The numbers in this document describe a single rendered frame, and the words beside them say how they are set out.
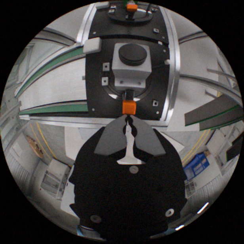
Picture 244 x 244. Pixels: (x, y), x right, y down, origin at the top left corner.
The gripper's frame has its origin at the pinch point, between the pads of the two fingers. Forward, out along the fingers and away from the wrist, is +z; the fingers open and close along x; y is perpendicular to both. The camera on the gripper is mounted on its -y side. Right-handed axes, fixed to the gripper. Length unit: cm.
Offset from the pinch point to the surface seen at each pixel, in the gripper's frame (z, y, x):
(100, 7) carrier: 9.4, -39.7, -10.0
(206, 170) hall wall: -1, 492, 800
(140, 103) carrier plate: 10.3, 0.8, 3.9
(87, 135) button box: 11.3, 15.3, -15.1
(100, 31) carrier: 10.3, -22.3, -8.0
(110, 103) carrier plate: 10.3, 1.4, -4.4
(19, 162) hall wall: -136, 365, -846
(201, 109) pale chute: 2.2, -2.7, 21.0
